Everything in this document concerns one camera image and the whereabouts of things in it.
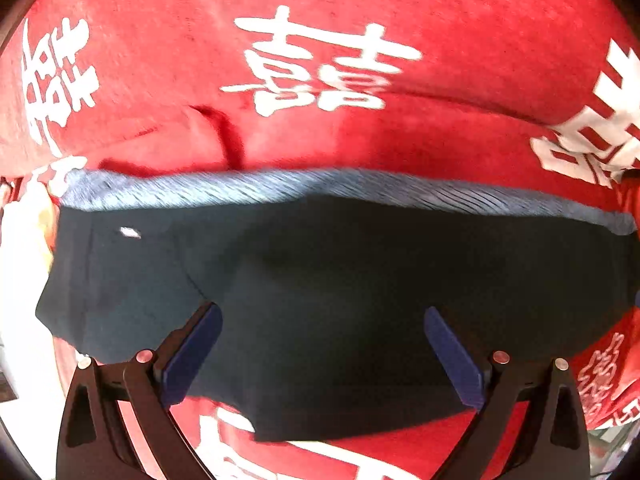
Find red printed blanket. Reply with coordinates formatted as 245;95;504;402
0;0;640;480

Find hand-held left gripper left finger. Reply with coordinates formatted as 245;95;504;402
55;301;224;480

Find dark pants with grey waistband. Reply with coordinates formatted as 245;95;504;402
35;167;640;443

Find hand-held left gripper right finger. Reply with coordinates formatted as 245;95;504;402
423;306;592;480

